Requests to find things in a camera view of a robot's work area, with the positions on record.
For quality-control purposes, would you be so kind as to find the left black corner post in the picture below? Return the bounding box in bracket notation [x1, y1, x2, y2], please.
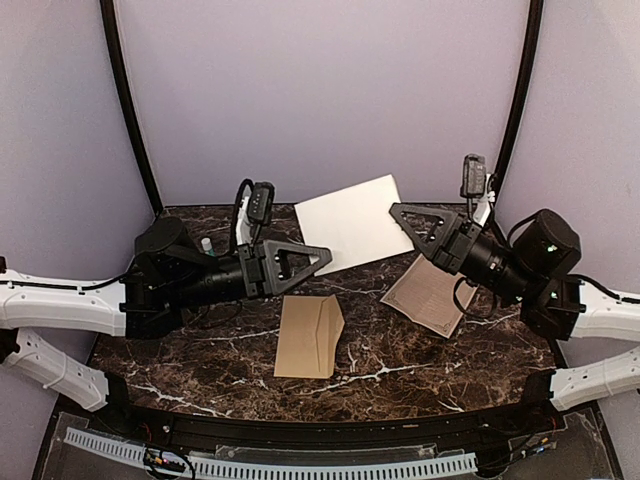
[99, 0, 163, 213]

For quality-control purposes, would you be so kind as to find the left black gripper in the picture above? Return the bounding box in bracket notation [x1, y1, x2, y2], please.
[171, 238, 334, 310]

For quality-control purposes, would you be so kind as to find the white slotted cable duct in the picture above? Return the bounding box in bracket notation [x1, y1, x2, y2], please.
[64, 427, 478, 479]

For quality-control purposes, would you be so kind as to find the black corner post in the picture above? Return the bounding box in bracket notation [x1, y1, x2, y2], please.
[99, 0, 163, 213]
[494, 0, 544, 197]

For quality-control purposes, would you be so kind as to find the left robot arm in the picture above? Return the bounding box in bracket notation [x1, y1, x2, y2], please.
[1, 217, 332, 436]

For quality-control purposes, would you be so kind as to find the brown paper envelope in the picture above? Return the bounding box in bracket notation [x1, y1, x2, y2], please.
[274, 295, 345, 379]

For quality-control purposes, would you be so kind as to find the white green glue stick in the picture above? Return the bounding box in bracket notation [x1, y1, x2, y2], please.
[201, 237, 216, 257]

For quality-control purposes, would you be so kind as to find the beige ornate letter sheet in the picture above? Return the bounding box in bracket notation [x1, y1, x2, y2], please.
[295, 175, 414, 276]

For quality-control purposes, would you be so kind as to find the right black corner post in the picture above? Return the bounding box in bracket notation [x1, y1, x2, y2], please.
[494, 0, 544, 197]

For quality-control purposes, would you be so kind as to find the black front table rail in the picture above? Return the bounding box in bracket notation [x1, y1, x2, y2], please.
[93, 372, 563, 450]

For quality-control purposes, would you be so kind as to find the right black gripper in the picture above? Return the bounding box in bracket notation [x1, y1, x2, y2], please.
[390, 201, 537, 305]

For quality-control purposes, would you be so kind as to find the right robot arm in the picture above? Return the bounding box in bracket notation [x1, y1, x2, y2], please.
[389, 203, 639, 434]

